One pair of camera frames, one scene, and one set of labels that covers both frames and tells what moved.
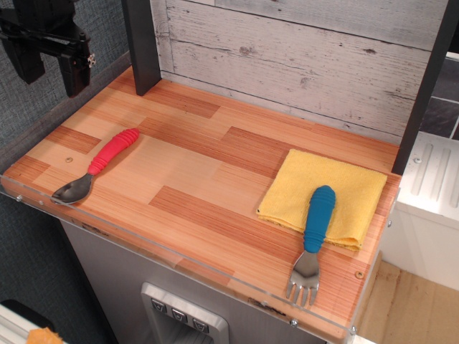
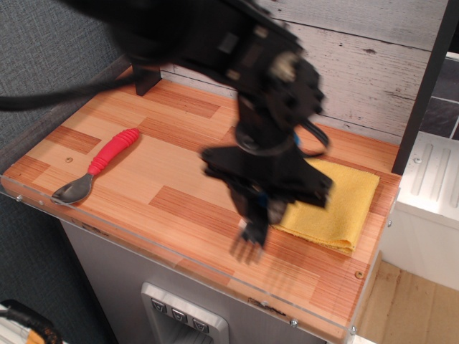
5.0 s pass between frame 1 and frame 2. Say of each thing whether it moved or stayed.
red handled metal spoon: stayed
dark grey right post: stayed
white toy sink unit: stayed
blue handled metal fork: moved
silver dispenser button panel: stayed
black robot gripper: moved
